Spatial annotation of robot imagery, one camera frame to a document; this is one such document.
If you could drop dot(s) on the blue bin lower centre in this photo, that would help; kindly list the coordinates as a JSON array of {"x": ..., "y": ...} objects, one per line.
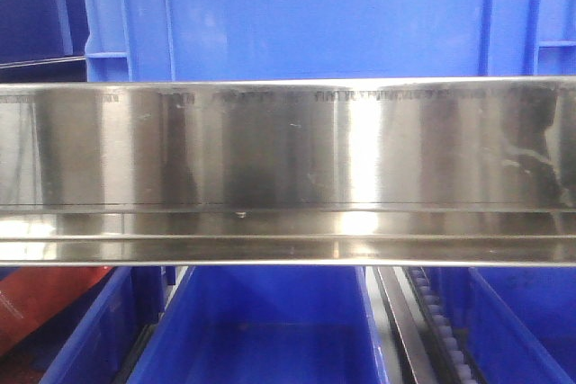
[{"x": 266, "y": 324}]

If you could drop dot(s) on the blue bin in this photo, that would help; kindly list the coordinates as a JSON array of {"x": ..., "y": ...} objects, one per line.
[
  {"x": 518, "y": 324},
  {"x": 131, "y": 299},
  {"x": 266, "y": 324}
]

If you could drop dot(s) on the large blue crate upper shelf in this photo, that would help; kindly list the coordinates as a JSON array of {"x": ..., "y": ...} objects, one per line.
[{"x": 217, "y": 40}]

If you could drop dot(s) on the blue bin lower left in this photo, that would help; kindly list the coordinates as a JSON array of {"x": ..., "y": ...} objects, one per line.
[{"x": 131, "y": 299}]

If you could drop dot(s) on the blue bin lower right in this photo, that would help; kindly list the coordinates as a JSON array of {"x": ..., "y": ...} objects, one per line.
[{"x": 518, "y": 324}]

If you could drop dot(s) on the red object in left bin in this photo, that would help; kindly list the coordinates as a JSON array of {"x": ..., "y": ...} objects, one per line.
[{"x": 31, "y": 296}]

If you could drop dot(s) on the metal roller track divider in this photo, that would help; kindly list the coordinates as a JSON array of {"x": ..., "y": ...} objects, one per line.
[{"x": 417, "y": 341}]

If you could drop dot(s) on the dark blue crate upper left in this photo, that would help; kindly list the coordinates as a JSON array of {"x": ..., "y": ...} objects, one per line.
[{"x": 43, "y": 41}]

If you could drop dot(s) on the stainless steel shelf rail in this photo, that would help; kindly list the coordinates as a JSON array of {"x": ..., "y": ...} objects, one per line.
[{"x": 453, "y": 170}]

